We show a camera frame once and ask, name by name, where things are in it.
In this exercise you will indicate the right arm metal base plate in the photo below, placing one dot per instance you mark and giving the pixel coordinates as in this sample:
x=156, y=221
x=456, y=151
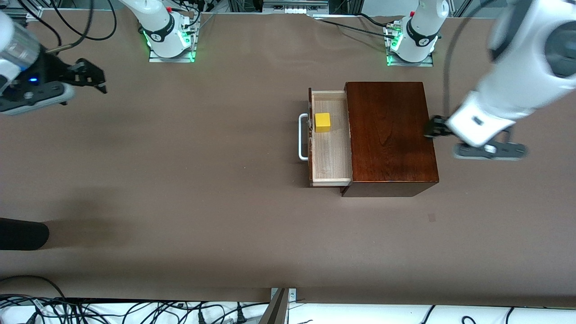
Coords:
x=171, y=59

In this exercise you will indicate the grey metal beam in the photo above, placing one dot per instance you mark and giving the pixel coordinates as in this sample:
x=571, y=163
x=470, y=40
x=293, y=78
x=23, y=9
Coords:
x=275, y=312

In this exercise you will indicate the brown table cover sheet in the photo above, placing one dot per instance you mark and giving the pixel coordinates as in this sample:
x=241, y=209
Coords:
x=225, y=180

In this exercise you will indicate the aluminium frame profile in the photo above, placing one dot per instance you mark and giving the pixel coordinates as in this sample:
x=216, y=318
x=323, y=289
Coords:
x=27, y=11

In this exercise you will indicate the yellow block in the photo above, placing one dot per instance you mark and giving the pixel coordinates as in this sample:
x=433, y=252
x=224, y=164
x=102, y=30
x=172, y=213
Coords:
x=322, y=122

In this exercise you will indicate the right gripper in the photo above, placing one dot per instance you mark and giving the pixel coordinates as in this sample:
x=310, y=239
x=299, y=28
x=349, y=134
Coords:
x=50, y=70

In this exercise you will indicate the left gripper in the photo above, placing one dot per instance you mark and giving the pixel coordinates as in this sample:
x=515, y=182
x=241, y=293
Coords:
x=435, y=127

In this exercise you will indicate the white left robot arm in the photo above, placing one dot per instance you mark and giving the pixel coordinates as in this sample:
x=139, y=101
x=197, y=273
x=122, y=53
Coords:
x=522, y=67

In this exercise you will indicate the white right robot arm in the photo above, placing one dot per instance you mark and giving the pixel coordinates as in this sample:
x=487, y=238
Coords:
x=157, y=18

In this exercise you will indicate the black cylindrical object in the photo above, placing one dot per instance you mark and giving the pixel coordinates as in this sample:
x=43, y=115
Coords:
x=22, y=234

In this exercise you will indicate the silver table edge plate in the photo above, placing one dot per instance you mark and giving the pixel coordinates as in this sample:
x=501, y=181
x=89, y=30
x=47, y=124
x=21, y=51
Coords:
x=291, y=294

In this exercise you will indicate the grey connector strip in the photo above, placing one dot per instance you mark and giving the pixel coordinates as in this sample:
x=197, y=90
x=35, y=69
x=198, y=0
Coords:
x=294, y=6

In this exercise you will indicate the dark wooden cabinet box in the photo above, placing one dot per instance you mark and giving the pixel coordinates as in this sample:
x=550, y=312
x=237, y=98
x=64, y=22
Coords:
x=391, y=135

